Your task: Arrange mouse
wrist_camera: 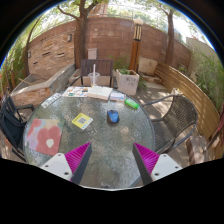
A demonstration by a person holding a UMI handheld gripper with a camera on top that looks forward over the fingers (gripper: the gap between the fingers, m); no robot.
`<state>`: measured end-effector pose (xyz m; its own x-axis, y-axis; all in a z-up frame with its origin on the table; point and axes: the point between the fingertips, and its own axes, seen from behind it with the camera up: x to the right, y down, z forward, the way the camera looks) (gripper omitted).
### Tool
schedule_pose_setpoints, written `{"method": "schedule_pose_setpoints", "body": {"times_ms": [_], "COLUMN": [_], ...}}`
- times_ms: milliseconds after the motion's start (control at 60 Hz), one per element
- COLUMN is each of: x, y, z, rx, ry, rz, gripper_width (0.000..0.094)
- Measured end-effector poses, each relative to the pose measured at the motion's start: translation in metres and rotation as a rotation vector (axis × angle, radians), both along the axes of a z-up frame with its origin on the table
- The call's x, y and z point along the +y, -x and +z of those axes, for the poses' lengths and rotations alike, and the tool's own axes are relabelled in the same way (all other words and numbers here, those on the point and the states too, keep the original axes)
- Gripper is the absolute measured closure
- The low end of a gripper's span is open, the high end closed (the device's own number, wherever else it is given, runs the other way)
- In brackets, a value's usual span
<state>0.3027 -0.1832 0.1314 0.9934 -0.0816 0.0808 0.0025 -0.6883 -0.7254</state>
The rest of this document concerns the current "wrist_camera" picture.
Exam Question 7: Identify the open white book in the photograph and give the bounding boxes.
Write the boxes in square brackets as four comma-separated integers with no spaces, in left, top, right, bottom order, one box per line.
[87,85,114,101]

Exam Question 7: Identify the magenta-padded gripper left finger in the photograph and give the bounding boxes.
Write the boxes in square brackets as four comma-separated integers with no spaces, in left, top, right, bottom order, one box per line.
[39,142,93,185]

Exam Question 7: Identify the black folding chair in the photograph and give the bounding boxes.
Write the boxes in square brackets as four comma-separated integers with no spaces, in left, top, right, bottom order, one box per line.
[0,95,35,163]

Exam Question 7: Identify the wooden lamp post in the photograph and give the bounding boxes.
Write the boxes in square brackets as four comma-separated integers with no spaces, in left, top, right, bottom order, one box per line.
[128,18,144,73]

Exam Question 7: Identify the grey wicker chair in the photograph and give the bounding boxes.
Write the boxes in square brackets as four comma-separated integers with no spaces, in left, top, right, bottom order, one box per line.
[143,94,199,155]

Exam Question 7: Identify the yellow code card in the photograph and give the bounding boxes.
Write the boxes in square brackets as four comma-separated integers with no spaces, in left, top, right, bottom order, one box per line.
[71,112,94,130]

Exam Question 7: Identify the concrete planter box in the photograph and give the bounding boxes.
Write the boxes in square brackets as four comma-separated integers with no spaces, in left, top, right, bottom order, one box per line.
[115,68,140,97]

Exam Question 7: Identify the clear plastic cup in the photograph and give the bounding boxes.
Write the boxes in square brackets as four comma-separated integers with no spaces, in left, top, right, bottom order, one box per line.
[87,72,101,88]

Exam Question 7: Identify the grey electrical wall box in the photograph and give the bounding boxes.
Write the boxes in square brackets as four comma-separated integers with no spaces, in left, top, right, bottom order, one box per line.
[86,47,98,60]

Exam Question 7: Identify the wooden slatted bench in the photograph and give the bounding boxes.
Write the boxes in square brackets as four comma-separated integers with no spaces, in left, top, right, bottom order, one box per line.
[153,62,221,141]

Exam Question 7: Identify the blue computer mouse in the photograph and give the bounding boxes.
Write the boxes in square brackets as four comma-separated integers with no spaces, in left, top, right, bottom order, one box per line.
[106,109,120,125]

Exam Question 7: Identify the colourful printed sheet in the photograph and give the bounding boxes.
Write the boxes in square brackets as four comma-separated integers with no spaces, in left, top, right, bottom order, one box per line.
[61,85,91,99]

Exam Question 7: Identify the dark wooden slatted chair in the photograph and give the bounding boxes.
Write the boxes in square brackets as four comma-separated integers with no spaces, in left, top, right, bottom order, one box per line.
[69,59,118,89]

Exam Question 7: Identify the blue white booklet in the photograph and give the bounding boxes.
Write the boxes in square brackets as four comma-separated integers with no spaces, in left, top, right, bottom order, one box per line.
[109,90,127,103]

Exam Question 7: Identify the slender dark tree trunk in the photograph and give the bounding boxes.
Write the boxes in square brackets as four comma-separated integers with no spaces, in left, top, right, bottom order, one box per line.
[159,6,178,66]

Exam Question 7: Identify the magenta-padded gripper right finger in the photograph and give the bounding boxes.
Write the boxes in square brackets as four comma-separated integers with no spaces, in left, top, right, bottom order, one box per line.
[132,142,184,186]

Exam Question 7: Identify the white plate with black characters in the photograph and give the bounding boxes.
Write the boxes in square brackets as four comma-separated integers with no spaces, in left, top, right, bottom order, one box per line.
[40,92,63,109]

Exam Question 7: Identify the green tissue pack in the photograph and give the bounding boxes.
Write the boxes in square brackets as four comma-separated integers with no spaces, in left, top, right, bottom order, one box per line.
[124,97,140,110]

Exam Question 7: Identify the thin curved tree trunk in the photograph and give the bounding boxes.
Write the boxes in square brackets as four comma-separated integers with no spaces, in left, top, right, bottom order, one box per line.
[23,16,44,78]

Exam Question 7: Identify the stone raised garden bed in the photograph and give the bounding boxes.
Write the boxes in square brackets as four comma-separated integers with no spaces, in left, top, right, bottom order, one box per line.
[9,63,77,108]

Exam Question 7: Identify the thick forked tree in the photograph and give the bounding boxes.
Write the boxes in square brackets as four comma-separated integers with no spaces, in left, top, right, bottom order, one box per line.
[56,0,101,70]

